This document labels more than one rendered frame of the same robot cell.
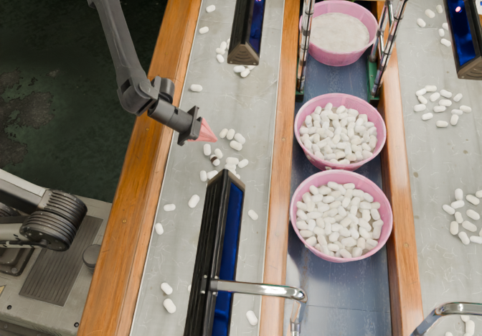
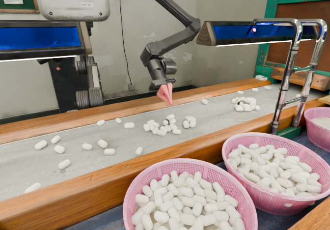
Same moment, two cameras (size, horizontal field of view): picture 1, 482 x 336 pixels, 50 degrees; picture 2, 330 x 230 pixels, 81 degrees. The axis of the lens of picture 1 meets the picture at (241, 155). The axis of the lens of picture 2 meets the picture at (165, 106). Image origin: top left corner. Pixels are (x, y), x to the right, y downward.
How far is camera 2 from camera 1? 107 cm
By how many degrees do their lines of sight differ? 51
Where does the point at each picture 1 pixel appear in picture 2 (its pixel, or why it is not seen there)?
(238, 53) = (202, 32)
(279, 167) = (190, 143)
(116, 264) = (66, 117)
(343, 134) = (273, 168)
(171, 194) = (128, 120)
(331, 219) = (178, 202)
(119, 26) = (176, 36)
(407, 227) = not seen: outside the picture
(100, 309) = (32, 122)
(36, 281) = not seen: hidden behind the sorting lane
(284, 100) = (246, 125)
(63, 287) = not seen: hidden behind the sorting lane
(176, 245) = (93, 133)
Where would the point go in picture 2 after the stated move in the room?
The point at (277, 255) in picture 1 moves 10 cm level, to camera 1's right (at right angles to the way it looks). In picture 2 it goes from (105, 174) to (122, 203)
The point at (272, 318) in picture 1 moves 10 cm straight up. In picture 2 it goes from (29, 200) to (14, 161)
